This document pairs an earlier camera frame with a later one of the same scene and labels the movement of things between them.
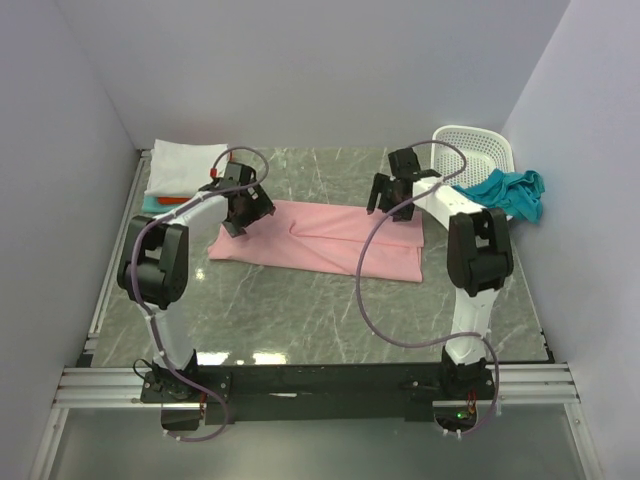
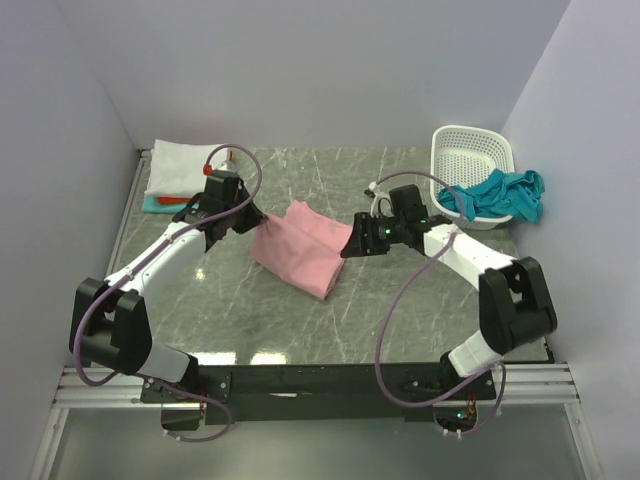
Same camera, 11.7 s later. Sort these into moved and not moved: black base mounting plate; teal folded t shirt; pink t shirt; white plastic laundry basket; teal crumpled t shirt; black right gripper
Moved: pink t shirt; black right gripper
Not moved: teal folded t shirt; white plastic laundry basket; teal crumpled t shirt; black base mounting plate
